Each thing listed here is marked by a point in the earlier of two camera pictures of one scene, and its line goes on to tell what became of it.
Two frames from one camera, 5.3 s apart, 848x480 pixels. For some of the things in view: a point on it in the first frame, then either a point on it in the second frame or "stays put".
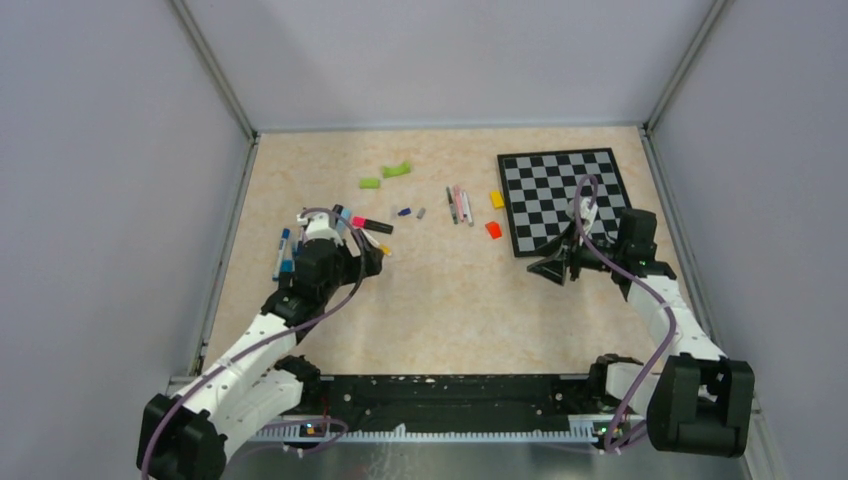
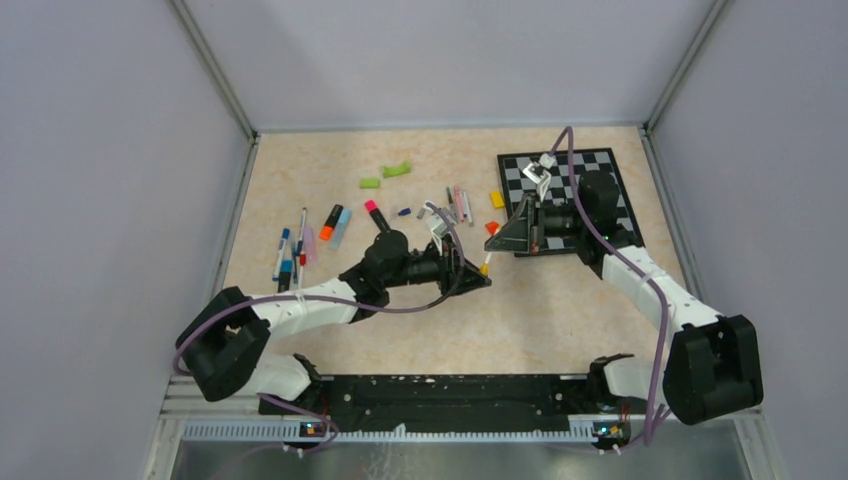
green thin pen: [452, 205] stays put
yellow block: [497, 199] stays put
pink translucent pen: [459, 202] stays put
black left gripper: [368, 263] to [448, 263]
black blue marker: [287, 265] stays put
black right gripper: [563, 247] to [524, 233]
